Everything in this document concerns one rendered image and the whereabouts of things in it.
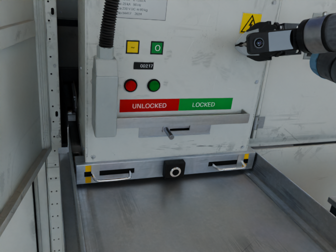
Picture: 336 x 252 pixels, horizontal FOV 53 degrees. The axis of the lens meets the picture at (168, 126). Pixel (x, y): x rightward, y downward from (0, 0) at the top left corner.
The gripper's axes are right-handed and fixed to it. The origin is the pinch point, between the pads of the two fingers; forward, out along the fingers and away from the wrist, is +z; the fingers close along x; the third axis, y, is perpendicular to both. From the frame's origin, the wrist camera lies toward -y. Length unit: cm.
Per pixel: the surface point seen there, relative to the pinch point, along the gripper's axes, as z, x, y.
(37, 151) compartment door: 41, -27, -43
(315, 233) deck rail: -18.9, -45.9, 5.2
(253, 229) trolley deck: -10.8, -44.2, -7.0
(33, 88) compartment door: 36, -8, -43
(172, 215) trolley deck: 2.2, -40.7, -21.5
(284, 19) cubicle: 12.2, 9.3, 34.4
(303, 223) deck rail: -15.4, -45.0, 5.8
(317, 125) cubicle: 16, -31, 59
